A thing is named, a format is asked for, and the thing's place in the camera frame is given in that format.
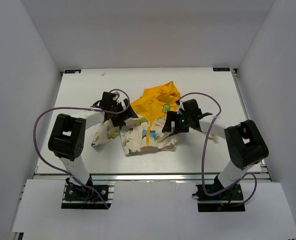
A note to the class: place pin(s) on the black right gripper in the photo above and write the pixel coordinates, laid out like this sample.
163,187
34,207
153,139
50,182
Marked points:
174,116

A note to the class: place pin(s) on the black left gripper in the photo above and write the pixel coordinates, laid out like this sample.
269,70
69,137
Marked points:
118,121

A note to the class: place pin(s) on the cream dinosaur print baby jacket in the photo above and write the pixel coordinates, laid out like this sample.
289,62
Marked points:
144,133

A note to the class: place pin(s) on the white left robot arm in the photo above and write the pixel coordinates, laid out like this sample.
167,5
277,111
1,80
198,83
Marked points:
68,134

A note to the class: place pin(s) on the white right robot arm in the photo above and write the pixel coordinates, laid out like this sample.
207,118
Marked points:
230,176

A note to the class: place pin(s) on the blue right corner label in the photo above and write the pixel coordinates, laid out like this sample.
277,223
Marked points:
221,69

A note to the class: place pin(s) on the blue corner label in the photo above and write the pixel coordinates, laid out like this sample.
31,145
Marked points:
72,71
221,69

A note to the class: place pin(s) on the blue left corner label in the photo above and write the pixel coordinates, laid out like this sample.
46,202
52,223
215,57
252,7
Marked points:
72,71

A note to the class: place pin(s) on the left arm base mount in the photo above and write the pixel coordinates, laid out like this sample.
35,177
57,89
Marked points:
74,199

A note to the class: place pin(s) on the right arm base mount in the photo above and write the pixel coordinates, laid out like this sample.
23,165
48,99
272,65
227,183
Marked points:
228,201

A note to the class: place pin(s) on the aluminium front table rail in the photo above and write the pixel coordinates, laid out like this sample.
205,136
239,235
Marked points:
125,177

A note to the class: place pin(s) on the aluminium right side rail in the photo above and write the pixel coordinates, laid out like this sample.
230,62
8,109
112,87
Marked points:
246,145

